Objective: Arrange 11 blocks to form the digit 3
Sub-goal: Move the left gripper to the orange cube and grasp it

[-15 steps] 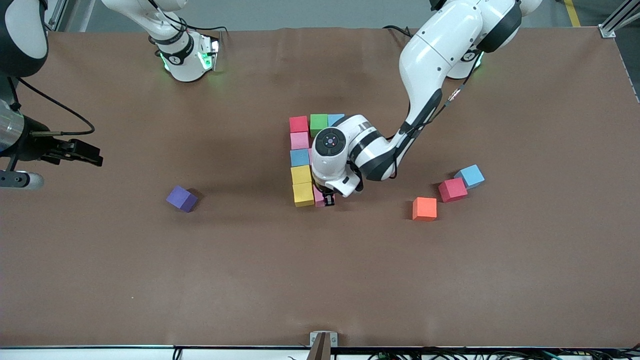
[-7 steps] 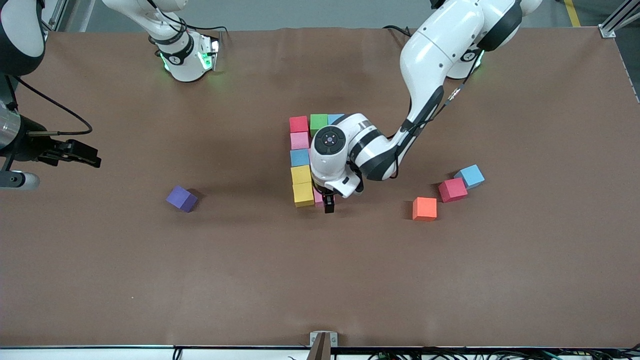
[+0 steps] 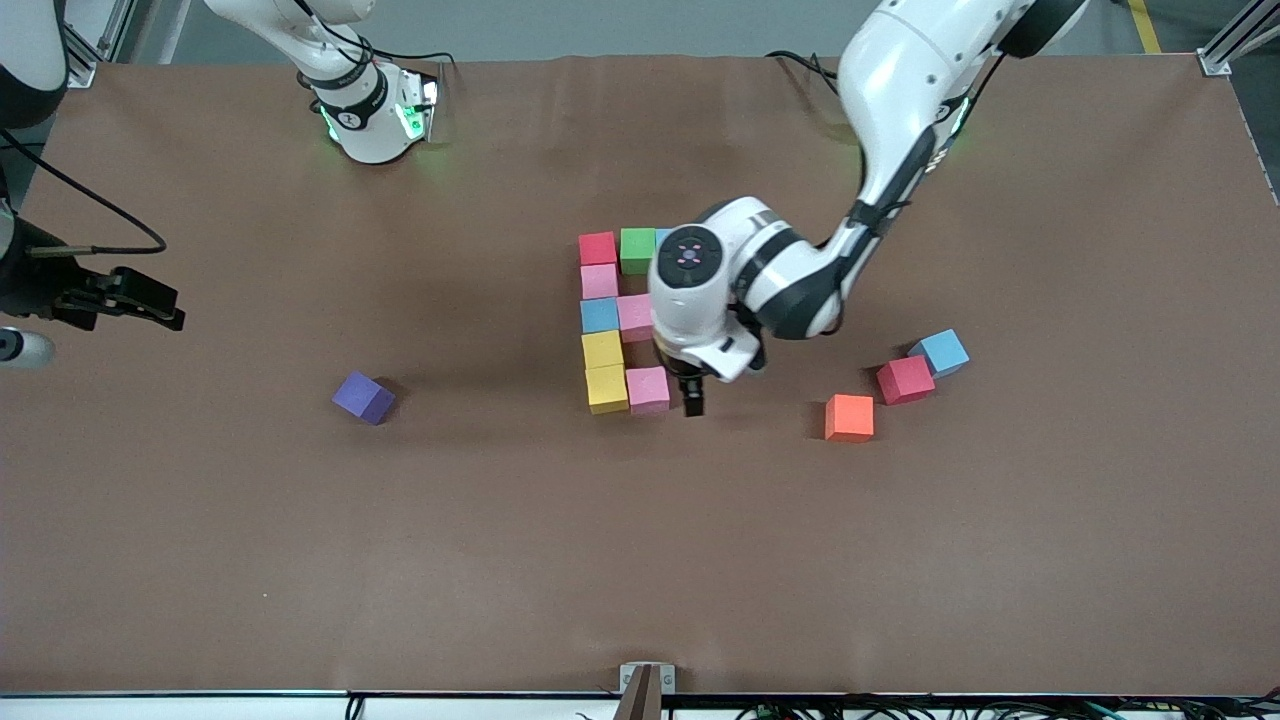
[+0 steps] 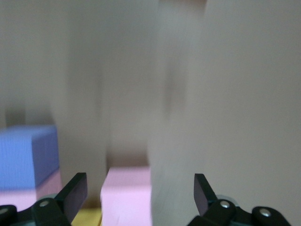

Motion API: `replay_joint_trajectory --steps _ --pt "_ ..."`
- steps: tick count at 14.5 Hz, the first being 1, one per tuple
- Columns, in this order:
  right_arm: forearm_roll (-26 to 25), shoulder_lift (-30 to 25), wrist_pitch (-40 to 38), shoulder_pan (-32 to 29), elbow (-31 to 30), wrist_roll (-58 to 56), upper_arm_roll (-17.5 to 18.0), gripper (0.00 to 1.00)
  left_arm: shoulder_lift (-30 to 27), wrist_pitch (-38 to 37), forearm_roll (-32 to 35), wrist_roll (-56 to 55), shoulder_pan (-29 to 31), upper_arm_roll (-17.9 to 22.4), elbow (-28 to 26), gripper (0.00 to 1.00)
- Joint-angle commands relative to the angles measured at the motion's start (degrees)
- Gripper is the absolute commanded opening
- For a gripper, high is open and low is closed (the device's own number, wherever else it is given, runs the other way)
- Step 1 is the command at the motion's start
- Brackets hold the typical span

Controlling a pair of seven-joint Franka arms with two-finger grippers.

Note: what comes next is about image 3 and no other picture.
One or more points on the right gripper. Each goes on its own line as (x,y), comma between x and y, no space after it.
(35,287)

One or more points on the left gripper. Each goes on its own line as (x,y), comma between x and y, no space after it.
(690,387)

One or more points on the pink foam cube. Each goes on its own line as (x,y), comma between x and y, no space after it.
(634,317)
(647,390)
(599,281)

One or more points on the yellow foam cube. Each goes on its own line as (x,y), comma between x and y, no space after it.
(605,388)
(602,350)

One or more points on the green foam cube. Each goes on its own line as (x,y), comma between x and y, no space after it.
(637,250)

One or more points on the orange foam cube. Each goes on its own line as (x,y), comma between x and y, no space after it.
(849,416)

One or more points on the red foam cube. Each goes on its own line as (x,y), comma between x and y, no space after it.
(598,248)
(904,378)

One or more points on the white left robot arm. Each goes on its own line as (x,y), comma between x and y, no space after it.
(900,70)

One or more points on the purple foam cube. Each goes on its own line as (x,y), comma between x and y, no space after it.
(361,395)

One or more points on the brown table cover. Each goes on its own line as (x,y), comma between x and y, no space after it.
(200,560)

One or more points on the aluminium frame extrusion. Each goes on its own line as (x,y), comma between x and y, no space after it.
(1215,62)
(115,30)
(82,72)

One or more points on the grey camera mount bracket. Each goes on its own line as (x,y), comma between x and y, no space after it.
(645,690)

